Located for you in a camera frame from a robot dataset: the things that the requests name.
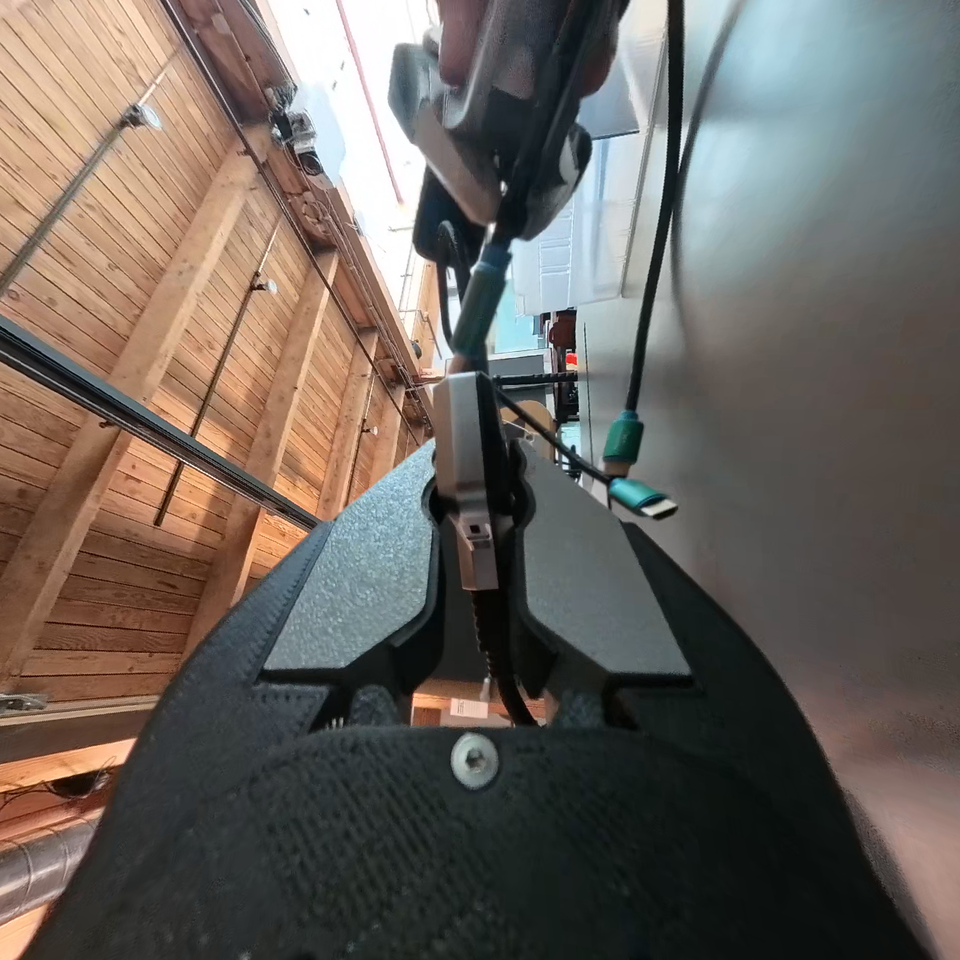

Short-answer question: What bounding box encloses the person's right hand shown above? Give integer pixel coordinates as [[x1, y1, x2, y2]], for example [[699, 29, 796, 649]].
[[437, 0, 492, 85]]

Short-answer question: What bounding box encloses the black braided switch cable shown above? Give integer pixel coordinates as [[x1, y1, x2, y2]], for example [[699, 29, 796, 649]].
[[468, 588, 541, 727]]

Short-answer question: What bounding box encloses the silver ventilation duct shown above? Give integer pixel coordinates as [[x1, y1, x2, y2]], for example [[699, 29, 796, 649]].
[[0, 817, 99, 927]]

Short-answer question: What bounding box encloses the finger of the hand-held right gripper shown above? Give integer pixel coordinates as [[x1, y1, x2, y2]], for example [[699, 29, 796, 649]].
[[387, 41, 504, 264], [498, 123, 595, 243]]

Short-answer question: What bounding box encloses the green plug hdmi cable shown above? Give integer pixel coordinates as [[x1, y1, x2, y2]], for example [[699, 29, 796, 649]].
[[447, 75, 582, 375], [600, 0, 687, 483], [491, 386, 680, 524]]

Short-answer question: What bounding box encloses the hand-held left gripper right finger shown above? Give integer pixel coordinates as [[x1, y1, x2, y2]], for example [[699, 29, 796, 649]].
[[512, 448, 694, 700]]

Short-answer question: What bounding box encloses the black ceiling track rail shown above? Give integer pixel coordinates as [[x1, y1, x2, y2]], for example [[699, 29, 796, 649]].
[[0, 315, 320, 532]]

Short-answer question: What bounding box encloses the hdmi switch box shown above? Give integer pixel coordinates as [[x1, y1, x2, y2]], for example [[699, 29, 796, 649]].
[[431, 369, 520, 592]]

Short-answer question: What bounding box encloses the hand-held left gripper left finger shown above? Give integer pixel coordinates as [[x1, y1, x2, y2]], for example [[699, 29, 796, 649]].
[[262, 441, 442, 695]]

